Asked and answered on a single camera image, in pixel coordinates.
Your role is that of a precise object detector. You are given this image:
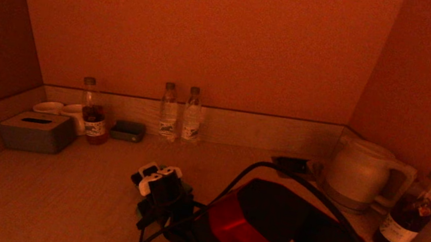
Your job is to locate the clear water bottle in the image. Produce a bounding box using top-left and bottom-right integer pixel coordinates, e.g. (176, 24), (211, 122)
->
(180, 86), (207, 144)
(156, 82), (184, 141)

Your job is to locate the half-full red tea bottle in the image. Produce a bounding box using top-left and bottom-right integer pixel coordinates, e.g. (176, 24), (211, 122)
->
(74, 76), (117, 147)

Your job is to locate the white ceramic cup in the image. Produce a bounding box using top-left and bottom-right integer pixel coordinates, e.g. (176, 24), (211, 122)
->
(58, 102), (90, 137)
(32, 99), (65, 117)

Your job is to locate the dark drink bottle white label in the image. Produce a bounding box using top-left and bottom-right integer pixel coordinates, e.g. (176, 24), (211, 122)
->
(372, 161), (431, 242)

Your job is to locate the grey tissue box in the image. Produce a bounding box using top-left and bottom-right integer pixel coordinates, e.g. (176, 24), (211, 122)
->
(0, 107), (79, 159)

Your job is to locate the white electric kettle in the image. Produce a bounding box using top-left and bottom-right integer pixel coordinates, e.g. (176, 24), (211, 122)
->
(322, 134), (421, 210)

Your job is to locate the black recessed power socket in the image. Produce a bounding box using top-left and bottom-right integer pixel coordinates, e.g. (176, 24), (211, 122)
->
(269, 154), (313, 181)

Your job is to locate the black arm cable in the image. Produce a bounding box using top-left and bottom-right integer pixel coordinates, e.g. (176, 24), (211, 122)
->
(130, 143), (366, 242)

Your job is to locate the small dark rectangular tray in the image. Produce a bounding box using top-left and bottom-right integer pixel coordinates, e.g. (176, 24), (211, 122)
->
(109, 119), (147, 144)

